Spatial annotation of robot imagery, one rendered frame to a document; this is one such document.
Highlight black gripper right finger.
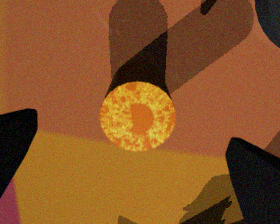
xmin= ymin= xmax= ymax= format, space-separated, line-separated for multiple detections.
xmin=225 ymin=137 xmax=280 ymax=224

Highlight orange knob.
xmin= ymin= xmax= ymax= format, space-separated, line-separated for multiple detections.
xmin=99 ymin=60 xmax=176 ymax=152

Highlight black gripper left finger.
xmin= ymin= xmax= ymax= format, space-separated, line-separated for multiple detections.
xmin=0 ymin=109 xmax=38 ymax=198

